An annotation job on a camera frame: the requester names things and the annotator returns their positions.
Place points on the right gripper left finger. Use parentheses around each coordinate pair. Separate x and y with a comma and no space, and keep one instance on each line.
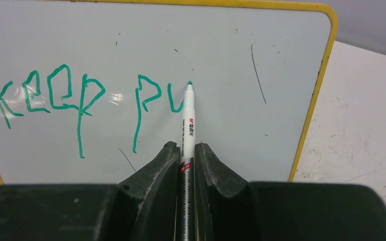
(142,207)

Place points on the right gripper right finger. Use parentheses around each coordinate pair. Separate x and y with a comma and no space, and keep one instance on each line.
(232,208)

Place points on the white marker pen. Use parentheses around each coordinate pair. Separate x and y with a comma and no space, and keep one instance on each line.
(186,208)

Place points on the yellow framed whiteboard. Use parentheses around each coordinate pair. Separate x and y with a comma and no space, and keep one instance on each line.
(90,91)

